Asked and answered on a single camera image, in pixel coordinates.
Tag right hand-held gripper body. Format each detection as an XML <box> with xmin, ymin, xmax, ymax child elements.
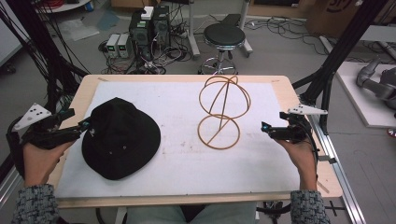
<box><xmin>272</xmin><ymin>104</ymin><xmax>329</xmax><ymax>145</ymax></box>

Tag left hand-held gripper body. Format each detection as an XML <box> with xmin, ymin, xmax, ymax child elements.
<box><xmin>7</xmin><ymin>103</ymin><xmax>83</xmax><ymax>151</ymax></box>

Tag black bucket hat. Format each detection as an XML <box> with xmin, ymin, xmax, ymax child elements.
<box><xmin>80</xmin><ymin>96</ymin><xmax>163</xmax><ymax>181</ymax></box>

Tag person's left hand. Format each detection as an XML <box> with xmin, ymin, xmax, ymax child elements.
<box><xmin>22</xmin><ymin>139</ymin><xmax>77</xmax><ymax>189</ymax></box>

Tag person's right hand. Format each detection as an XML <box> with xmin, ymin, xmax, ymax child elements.
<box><xmin>275</xmin><ymin>137</ymin><xmax>319</xmax><ymax>191</ymax></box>

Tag white floor board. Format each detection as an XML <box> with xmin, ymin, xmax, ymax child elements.
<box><xmin>335</xmin><ymin>61</ymin><xmax>396</xmax><ymax>129</ymax></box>

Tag white power supply unit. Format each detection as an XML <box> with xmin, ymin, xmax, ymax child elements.
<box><xmin>117</xmin><ymin>33</ymin><xmax>133</xmax><ymax>59</ymax></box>
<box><xmin>105</xmin><ymin>33</ymin><xmax>121</xmax><ymax>59</ymax></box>

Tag clear plastic sheet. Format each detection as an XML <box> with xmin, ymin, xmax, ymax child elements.
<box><xmin>57</xmin><ymin>18</ymin><xmax>101</xmax><ymax>42</ymax></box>

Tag white table mat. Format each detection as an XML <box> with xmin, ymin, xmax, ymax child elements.
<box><xmin>54</xmin><ymin>80</ymin><xmax>302</xmax><ymax>200</ymax></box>

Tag white cabinet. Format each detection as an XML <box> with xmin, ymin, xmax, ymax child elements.
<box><xmin>0</xmin><ymin>0</ymin><xmax>23</xmax><ymax>68</ymax></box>

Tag black round stool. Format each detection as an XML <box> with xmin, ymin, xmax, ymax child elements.
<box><xmin>198</xmin><ymin>22</ymin><xmax>247</xmax><ymax>76</ymax></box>

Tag black computer tower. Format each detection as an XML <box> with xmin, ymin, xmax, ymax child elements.
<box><xmin>151</xmin><ymin>5</ymin><xmax>172</xmax><ymax>49</ymax></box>
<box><xmin>128</xmin><ymin>11</ymin><xmax>154</xmax><ymax>62</ymax></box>

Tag light wooden table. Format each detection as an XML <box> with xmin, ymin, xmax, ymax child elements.
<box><xmin>47</xmin><ymin>73</ymin><xmax>344</xmax><ymax>210</ymax></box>

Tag cardboard box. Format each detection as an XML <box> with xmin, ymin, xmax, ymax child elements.
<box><xmin>305</xmin><ymin>0</ymin><xmax>396</xmax><ymax>39</ymax></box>

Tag white metal stand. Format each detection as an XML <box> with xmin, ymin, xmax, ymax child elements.
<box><xmin>186</xmin><ymin>0</ymin><xmax>254</xmax><ymax>60</ymax></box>

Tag small white box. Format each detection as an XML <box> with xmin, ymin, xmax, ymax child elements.
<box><xmin>140</xmin><ymin>6</ymin><xmax>155</xmax><ymax>21</ymax></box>

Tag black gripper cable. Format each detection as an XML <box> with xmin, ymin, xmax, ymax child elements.
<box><xmin>303</xmin><ymin>122</ymin><xmax>321</xmax><ymax>185</ymax></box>

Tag gold wire hat stand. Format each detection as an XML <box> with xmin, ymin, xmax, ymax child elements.
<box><xmin>196</xmin><ymin>74</ymin><xmax>252</xmax><ymax>151</ymax></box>

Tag aluminium rail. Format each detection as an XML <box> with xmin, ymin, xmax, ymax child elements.
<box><xmin>309</xmin><ymin>115</ymin><xmax>368</xmax><ymax>224</ymax></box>

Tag black frame post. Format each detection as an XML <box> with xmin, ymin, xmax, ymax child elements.
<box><xmin>291</xmin><ymin>0</ymin><xmax>390</xmax><ymax>135</ymax></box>
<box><xmin>5</xmin><ymin>0</ymin><xmax>90</xmax><ymax>113</ymax></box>

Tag bundle of floor cables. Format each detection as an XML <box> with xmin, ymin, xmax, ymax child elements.
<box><xmin>244</xmin><ymin>16</ymin><xmax>331</xmax><ymax>57</ymax></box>

